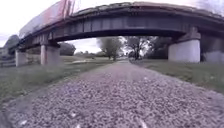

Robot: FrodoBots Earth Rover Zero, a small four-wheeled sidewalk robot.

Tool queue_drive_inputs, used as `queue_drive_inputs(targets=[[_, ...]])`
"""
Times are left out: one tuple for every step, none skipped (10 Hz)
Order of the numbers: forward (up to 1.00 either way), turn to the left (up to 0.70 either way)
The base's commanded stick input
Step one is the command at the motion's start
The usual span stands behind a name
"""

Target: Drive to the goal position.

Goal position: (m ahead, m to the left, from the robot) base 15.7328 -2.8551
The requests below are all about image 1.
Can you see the group of trees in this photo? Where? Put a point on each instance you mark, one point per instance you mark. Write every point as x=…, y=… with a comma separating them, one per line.
x=133, y=45

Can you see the dark steel railway bridge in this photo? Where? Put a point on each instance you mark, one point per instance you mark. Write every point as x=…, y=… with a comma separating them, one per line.
x=133, y=25

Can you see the dark bush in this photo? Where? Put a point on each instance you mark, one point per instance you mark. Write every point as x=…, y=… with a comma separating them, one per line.
x=66, y=49

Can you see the train on bridge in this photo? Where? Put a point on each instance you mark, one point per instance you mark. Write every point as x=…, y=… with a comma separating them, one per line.
x=43, y=18

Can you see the grass field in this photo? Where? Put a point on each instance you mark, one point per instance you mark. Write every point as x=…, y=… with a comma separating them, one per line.
x=30, y=77

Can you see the grass verge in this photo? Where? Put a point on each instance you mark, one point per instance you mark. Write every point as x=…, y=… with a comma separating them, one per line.
x=196, y=71

